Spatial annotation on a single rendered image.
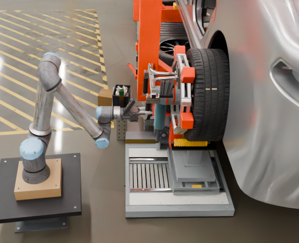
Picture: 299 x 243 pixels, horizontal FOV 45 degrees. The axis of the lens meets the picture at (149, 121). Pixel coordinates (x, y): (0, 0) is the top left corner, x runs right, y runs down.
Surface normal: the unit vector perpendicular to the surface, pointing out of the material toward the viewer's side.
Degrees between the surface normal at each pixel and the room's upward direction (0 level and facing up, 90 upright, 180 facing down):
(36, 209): 0
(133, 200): 0
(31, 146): 7
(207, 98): 62
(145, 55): 90
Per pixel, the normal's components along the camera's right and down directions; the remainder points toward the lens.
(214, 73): 0.07, -0.36
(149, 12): 0.05, 0.58
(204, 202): 0.04, -0.81
